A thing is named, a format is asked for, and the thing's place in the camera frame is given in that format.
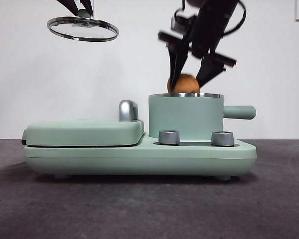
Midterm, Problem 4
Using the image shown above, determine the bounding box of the silver control knob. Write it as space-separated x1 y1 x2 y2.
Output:
211 131 234 147
158 130 180 145

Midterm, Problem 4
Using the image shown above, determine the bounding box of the glass lid with green knob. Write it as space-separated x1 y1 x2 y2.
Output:
46 9 120 42

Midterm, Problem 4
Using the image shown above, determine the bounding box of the mint green steamer pot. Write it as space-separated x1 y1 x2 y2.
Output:
148 92 257 140

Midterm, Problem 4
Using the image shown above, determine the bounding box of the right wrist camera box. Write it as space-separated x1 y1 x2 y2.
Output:
169 14 197 34

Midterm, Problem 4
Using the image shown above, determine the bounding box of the mint green griddle cover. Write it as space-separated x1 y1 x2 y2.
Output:
20 119 145 147

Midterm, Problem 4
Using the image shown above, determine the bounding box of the brown potato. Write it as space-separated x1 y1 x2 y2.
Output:
166 74 200 93

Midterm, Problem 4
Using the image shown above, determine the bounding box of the mint green breakfast maker base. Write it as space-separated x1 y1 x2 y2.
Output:
23 132 257 180

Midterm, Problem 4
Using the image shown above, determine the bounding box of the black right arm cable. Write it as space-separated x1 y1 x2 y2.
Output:
223 0 247 35

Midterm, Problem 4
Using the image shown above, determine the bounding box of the chrome griddle cover handle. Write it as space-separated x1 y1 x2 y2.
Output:
118 100 140 122

